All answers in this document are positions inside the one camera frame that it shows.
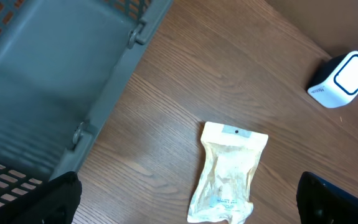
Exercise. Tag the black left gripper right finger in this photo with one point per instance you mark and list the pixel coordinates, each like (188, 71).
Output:
(319, 201)

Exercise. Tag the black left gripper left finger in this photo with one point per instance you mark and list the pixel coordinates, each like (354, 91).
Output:
(54, 202)

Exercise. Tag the beige nut snack bag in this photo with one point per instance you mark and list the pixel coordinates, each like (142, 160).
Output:
(231, 160)

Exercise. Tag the white barcode scanner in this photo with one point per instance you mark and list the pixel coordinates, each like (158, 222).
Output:
(335, 83)

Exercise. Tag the grey plastic mesh basket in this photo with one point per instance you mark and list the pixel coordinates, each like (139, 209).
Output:
(63, 66)

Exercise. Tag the brown cardboard backboard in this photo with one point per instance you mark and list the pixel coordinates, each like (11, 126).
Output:
(332, 24)

